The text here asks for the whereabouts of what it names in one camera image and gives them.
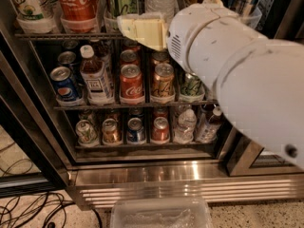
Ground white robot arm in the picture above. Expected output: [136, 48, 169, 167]
[117, 0, 304, 168]

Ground blue pepsi can middle shelf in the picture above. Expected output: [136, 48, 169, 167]
[50, 66, 84, 106]

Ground red coca-cola can top shelf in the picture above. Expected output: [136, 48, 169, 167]
[59, 0, 99, 33]

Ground orange can bottom shelf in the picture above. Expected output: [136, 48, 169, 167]
[102, 118, 122, 145]

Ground brown tea bottle white cap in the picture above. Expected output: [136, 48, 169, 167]
[80, 45, 113, 100]

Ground clear water bottle top shelf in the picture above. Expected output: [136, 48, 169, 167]
[144, 0, 179, 24]

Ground open fridge glass door left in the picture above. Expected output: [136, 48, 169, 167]
[0, 37, 68, 198]

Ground red coke can bottom shelf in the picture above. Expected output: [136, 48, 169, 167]
[151, 117, 170, 143]

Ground blue pepsi can bottom shelf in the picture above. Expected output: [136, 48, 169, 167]
[126, 118, 145, 144]

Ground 7up can top shelf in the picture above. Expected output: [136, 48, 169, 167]
[12, 0, 54, 33]

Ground red coke can shelf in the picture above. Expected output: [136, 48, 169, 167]
[151, 117, 170, 143]
[120, 64, 144, 105]

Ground red coke can middle shelf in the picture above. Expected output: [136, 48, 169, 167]
[120, 64, 144, 105]

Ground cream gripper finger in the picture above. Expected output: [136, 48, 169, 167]
[203, 0, 223, 7]

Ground wire shelf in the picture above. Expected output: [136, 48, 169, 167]
[14, 29, 124, 41]
[53, 100, 219, 110]

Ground black cables on floor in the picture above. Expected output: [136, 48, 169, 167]
[0, 141, 103, 228]

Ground stainless steel fridge base grille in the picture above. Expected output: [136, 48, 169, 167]
[66, 161, 304, 210]

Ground green la croix can middle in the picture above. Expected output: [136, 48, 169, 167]
[179, 72, 205, 103]

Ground orange la croix can middle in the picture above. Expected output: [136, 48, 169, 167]
[150, 63, 175, 104]

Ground green can bottom shelf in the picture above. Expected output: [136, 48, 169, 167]
[75, 120, 99, 147]

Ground top wire shelf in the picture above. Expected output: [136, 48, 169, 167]
[14, 29, 124, 41]

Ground tea bottle bottom shelf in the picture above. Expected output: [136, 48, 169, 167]
[195, 106, 223, 143]

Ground blue pepsi can shelf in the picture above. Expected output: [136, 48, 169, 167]
[50, 66, 84, 106]
[126, 118, 145, 144]

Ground right fridge glass door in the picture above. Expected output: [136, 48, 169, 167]
[226, 127, 303, 177]

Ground water bottle bottom shelf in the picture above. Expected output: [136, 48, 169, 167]
[174, 109, 197, 143]

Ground clear plastic bin on floor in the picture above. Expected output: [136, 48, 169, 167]
[110, 198, 214, 228]

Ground middle wire shelf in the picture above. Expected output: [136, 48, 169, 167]
[53, 100, 219, 110]

